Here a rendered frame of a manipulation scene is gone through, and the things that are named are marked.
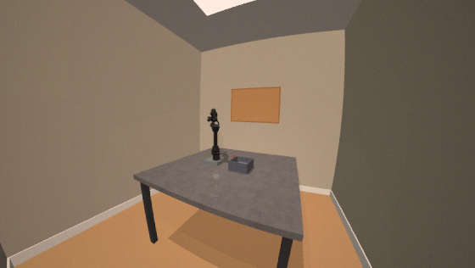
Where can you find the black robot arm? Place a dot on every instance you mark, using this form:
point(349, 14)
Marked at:
point(215, 128)

